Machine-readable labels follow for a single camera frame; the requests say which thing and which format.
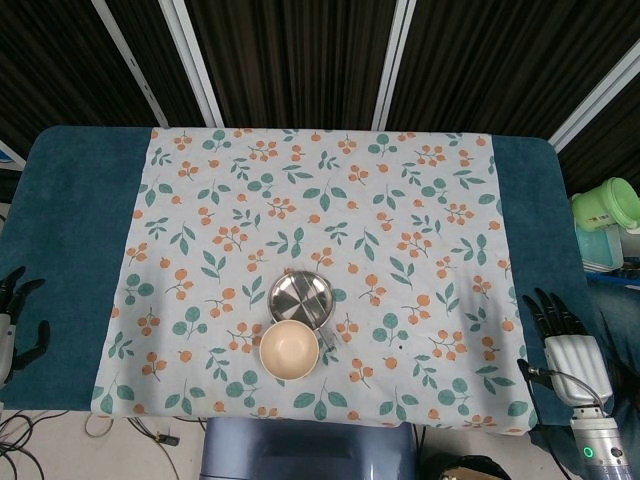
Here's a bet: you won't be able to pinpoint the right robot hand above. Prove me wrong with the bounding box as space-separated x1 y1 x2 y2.
516 287 615 422

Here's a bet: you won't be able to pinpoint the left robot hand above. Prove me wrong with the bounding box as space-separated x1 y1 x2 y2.
0 266 51 386

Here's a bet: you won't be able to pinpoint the light brown bowl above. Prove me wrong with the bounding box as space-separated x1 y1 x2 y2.
258 320 320 382

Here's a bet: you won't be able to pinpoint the person's leg in jeans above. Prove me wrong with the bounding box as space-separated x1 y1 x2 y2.
587 279 640 451

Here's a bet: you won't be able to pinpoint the teal table cover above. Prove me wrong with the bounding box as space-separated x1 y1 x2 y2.
0 124 614 441

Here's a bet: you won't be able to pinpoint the clear blue-lidded food container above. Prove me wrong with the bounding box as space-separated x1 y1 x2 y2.
574 222 625 274

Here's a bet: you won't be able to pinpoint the green lidded plastic jar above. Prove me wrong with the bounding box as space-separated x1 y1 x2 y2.
571 176 640 232

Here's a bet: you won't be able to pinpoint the floral patterned tablecloth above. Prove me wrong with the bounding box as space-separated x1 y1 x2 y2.
90 126 537 434

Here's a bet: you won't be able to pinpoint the stainless steel plate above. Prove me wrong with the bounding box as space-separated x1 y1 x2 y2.
267 270 334 331

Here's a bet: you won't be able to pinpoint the blue-grey robot torso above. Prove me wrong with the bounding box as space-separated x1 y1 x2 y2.
198 417 419 480

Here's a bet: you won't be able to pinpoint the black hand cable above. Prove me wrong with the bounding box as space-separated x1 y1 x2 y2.
524 367 609 416

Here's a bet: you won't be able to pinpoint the floor cables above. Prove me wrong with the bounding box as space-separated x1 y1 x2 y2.
0 408 211 480

